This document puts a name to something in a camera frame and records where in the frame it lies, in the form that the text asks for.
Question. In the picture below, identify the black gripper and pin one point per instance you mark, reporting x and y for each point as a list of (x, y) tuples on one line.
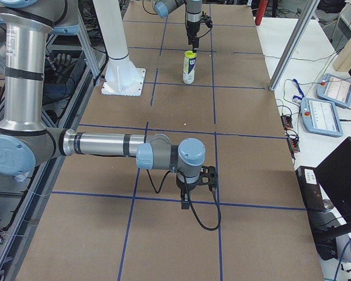
[(184, 186), (192, 28)]

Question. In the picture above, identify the yellow tennis ball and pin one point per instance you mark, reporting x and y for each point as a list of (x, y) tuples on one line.
[(190, 54)]

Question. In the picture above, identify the clear tennis ball can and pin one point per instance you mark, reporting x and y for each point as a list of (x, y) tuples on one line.
[(189, 70)]

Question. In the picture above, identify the red cylinder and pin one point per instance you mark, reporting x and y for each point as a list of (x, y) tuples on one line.
[(260, 12)]

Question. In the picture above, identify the white pillar with base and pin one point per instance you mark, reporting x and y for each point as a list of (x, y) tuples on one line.
[(122, 77)]

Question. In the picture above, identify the orange black adapter box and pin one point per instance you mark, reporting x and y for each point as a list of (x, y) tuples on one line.
[(287, 122)]

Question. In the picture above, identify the black desktop computer box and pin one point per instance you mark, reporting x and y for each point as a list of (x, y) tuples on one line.
[(321, 219)]

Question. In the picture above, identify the near teach pendant tablet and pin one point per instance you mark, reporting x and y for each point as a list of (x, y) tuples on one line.
[(320, 117)]

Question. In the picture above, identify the teach pendant tablet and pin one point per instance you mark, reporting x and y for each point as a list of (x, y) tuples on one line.
[(335, 89), (320, 117)]

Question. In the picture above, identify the far teach pendant tablet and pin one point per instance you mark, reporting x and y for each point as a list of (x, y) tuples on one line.
[(335, 89)]

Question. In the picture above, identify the black monitor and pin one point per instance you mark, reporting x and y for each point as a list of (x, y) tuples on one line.
[(334, 175)]

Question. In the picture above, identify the aluminium frame post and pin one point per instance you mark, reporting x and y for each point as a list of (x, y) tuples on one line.
[(293, 41)]

